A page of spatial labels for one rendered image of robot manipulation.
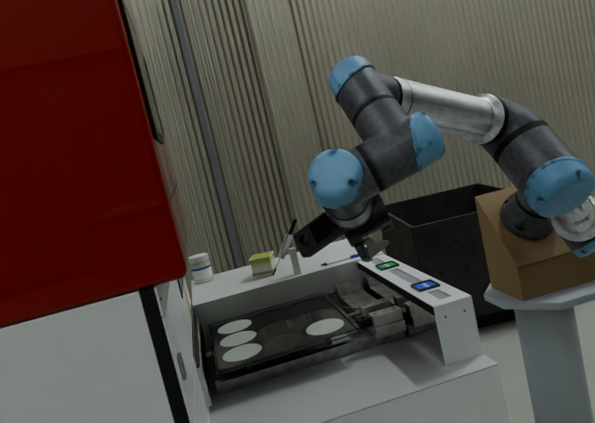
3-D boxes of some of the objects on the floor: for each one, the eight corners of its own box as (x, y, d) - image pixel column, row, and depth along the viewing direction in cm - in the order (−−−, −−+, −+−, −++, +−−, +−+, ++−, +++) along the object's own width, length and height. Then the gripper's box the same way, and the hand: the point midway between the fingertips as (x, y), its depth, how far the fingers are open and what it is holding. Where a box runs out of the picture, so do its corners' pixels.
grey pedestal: (629, 461, 194) (591, 241, 184) (753, 547, 151) (713, 265, 141) (501, 509, 185) (455, 280, 176) (595, 615, 142) (541, 320, 133)
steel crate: (493, 272, 428) (475, 181, 419) (576, 311, 323) (555, 193, 315) (388, 299, 420) (367, 209, 412) (437, 349, 316) (413, 229, 307)
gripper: (398, 226, 84) (405, 256, 103) (357, 156, 89) (372, 196, 109) (349, 253, 85) (366, 277, 104) (311, 181, 90) (334, 217, 109)
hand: (355, 241), depth 106 cm, fingers open, 7 cm apart
